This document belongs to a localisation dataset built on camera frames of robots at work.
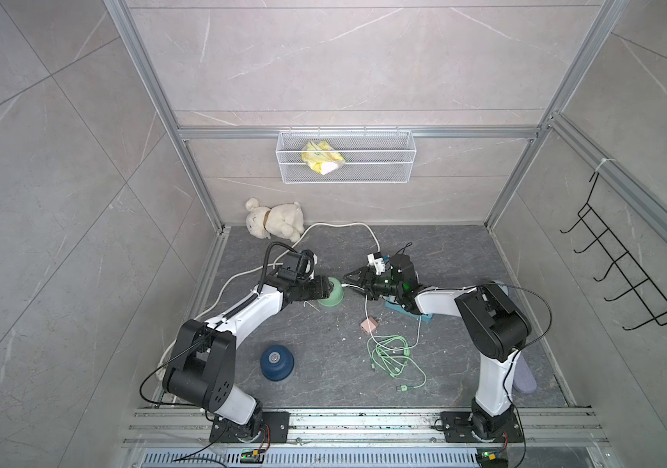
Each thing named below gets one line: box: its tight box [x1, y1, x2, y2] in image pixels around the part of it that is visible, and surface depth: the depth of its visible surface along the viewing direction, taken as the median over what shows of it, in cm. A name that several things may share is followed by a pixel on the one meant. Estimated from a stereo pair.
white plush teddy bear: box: [244, 196, 306, 243], surface depth 113 cm
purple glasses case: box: [512, 351, 538, 394], surface depth 80 cm
